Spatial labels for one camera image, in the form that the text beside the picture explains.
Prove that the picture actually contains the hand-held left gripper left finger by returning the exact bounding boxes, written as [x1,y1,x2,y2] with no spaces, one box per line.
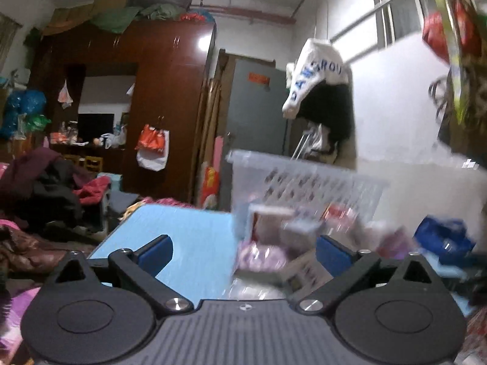
[40,235,194,317]

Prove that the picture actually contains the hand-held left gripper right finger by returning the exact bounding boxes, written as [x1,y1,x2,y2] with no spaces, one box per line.
[289,235,447,314]

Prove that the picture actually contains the white box with black label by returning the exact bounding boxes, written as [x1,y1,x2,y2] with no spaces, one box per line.
[283,249,335,293]

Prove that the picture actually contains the grey small box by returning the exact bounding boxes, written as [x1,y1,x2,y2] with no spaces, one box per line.
[282,221,324,249]

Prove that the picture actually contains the red snack packet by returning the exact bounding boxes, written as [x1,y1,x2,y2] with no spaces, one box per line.
[323,203,360,232]

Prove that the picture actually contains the pink red box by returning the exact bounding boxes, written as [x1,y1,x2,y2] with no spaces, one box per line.
[249,203,299,244]

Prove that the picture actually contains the pink plastic-wrapped packet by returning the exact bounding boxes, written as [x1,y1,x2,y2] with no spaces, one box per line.
[236,241,290,274]

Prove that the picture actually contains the white plastic basket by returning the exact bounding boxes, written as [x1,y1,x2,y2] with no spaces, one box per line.
[227,149,392,244]

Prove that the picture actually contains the pink soft packet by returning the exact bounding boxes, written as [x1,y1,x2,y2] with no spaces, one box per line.
[365,221,413,259]

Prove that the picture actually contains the red yellow bag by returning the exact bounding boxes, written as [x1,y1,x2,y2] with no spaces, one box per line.
[201,165,220,208]

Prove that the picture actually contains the clear plastic film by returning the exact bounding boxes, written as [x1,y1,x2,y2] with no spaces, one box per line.
[224,277,290,301]

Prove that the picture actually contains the red garment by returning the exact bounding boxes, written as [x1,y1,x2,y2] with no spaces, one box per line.
[73,178,112,207]

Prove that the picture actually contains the orange white plastic bag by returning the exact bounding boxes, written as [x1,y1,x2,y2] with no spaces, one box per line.
[135,123,170,171]

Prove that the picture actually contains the metal crutches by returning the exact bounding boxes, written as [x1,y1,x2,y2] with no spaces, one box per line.
[291,127,324,160]

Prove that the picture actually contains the brown leather jacket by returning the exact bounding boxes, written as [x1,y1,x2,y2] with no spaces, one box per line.
[0,224,96,274]

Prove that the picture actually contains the wooden planks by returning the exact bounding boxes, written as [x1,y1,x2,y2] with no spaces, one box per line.
[198,80,222,206]

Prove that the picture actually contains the black television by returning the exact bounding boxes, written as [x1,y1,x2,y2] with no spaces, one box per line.
[78,113,115,141]

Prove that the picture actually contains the black hanging garment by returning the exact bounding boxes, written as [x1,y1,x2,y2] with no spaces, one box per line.
[297,84,355,150]

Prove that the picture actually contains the maroon garment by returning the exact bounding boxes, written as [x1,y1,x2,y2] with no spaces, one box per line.
[0,148,96,198]

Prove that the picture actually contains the pink floral quilt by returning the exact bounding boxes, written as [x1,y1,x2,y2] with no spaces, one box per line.
[0,285,42,352]

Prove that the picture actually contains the grey door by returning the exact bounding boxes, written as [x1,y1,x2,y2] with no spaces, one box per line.
[221,58,290,210]

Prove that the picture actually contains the brown wooden wardrobe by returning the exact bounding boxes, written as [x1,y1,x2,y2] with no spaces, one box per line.
[30,19,215,204]

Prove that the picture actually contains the small white hanging bag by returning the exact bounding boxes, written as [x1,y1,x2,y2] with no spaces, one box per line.
[58,80,74,108]

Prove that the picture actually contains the white lettered sweatshirt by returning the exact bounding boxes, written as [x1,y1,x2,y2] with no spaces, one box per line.
[282,39,351,119]

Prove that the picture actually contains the blue plastic bags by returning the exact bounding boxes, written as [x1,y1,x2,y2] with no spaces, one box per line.
[0,90,47,139]

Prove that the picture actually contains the green cloth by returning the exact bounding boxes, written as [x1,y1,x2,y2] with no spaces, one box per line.
[91,4,179,33]

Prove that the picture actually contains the red hanging plastic bag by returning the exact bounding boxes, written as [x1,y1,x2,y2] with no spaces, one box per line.
[422,0,481,62]

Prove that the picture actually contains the red pipe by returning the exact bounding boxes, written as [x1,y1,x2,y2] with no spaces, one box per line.
[190,4,295,26]

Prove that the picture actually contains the window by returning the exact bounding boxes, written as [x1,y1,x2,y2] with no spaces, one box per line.
[373,0,434,49]

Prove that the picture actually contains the beige curtain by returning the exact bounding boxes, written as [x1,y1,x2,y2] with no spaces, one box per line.
[0,13,21,75]

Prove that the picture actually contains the yellow green strap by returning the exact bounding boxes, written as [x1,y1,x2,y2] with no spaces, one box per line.
[426,0,474,124]

